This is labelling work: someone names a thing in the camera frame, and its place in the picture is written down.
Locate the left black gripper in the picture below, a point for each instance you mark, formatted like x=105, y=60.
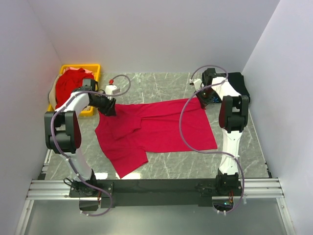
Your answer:
x=109, y=109

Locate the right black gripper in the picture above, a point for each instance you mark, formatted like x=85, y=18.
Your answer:
x=204, y=102

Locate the crimson red t shirt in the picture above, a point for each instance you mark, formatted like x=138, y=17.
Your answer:
x=161, y=127

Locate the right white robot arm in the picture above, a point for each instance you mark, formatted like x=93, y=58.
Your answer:
x=233, y=118

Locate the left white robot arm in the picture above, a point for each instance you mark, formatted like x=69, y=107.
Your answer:
x=63, y=135

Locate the folded black t shirt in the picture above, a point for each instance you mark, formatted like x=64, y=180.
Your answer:
x=233, y=86

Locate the dark red t shirt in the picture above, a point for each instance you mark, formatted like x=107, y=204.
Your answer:
x=68, y=82

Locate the beige cloth in basket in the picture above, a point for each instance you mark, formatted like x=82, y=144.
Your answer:
x=52, y=93

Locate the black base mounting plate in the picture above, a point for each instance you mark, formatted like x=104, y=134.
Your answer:
x=157, y=192

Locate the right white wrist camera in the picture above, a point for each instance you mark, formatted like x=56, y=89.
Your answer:
x=197, y=83

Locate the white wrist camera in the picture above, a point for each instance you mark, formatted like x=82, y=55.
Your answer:
x=197, y=83
x=111, y=90

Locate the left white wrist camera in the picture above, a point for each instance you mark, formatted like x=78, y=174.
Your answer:
x=111, y=90

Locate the aluminium frame rail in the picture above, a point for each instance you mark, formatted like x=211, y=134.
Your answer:
x=57, y=190

